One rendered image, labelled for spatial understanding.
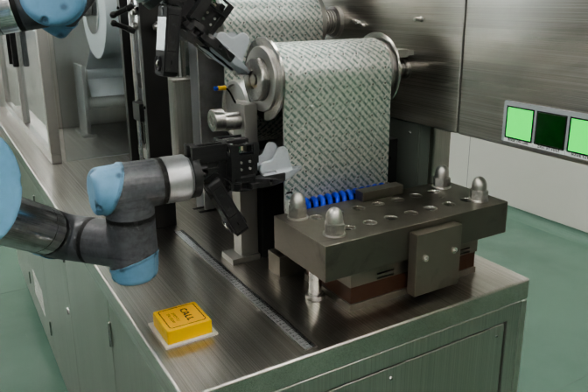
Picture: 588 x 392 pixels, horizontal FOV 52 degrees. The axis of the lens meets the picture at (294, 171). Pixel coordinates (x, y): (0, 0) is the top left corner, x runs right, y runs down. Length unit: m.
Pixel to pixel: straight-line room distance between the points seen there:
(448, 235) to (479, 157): 3.34
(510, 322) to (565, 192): 2.83
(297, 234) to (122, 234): 0.27
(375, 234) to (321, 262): 0.10
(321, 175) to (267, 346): 0.35
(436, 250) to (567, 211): 2.99
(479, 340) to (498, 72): 0.47
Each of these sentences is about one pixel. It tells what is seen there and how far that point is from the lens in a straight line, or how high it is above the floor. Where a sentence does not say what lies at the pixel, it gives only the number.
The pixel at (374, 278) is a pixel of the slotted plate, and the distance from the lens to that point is 1.02.
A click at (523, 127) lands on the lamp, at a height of 1.18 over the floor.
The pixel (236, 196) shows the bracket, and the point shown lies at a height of 1.03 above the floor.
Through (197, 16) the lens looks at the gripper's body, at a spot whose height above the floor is 1.36.
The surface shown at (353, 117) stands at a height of 1.17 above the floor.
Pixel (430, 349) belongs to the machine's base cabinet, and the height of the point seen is 0.83.
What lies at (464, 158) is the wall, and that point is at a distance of 4.48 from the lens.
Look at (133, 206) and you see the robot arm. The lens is 0.94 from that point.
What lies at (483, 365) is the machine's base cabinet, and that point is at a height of 0.75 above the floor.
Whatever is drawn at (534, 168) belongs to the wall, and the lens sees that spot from 4.09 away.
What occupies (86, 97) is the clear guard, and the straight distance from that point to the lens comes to 2.00.
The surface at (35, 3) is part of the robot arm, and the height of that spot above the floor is 1.38.
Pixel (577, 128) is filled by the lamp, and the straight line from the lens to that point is 1.02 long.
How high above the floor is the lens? 1.39
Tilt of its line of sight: 16 degrees down
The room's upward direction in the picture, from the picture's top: straight up
